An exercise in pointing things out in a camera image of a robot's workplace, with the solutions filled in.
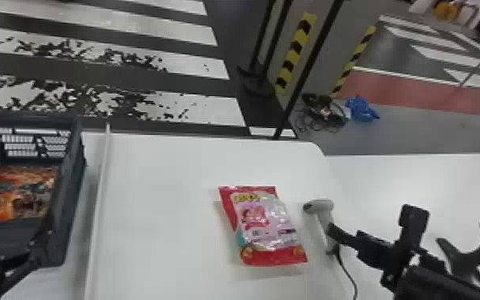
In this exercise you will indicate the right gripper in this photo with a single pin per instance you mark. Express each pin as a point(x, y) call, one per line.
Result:
point(376, 251)

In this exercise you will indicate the hand scanner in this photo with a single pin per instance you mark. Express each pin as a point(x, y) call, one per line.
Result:
point(320, 208)

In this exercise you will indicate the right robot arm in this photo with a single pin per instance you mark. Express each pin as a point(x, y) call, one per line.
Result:
point(436, 280)

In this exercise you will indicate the red snack packet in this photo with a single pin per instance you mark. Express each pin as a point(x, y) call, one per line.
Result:
point(265, 226)

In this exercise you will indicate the black crate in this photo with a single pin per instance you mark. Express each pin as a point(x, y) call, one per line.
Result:
point(66, 197)

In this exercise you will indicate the orange snack packet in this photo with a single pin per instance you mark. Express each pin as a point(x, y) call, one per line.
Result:
point(14, 194)

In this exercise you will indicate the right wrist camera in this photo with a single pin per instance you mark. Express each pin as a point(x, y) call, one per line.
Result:
point(413, 224)

